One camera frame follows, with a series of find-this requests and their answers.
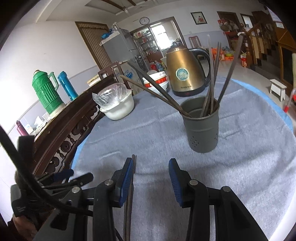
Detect dark carved wooden sideboard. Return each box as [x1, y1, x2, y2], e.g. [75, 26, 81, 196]
[29, 75, 116, 176]

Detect grey metal utensil holder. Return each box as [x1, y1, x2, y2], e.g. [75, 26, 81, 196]
[181, 96, 219, 153]

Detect purple water bottle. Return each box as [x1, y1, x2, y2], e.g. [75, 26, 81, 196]
[16, 120, 29, 136]

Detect white bowl with plastic bag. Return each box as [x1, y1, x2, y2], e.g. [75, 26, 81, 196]
[92, 83, 134, 121]

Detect grey table cloth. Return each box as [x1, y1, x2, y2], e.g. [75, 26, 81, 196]
[72, 80, 295, 240]

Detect blue thermos bottle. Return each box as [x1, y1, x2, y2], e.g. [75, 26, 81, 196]
[58, 71, 78, 101]

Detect green thermos jug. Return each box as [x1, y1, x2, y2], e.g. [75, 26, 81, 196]
[32, 70, 65, 115]

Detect gold electric kettle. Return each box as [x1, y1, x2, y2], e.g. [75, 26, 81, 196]
[166, 42, 211, 97]

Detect stacked red white bowls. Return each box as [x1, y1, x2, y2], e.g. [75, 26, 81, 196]
[142, 71, 169, 94]

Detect grey refrigerator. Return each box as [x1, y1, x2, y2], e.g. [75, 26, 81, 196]
[99, 28, 149, 78]

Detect orange cardboard boxes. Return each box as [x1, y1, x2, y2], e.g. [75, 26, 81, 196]
[212, 48, 234, 61]

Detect small white stool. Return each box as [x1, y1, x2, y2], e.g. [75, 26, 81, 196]
[269, 79, 287, 101]

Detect red plastic child chair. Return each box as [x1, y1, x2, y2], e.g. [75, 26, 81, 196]
[283, 88, 296, 113]

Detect wooden stair railing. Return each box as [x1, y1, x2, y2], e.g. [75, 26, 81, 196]
[240, 20, 295, 70]

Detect black cable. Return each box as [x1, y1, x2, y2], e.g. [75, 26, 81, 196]
[0, 124, 93, 217]

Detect wooden chair by wall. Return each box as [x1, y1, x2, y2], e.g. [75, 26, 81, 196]
[189, 36, 205, 49]

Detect round wall clock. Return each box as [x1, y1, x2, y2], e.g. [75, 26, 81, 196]
[139, 16, 150, 26]

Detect framed wall picture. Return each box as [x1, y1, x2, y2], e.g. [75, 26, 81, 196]
[191, 11, 207, 25]

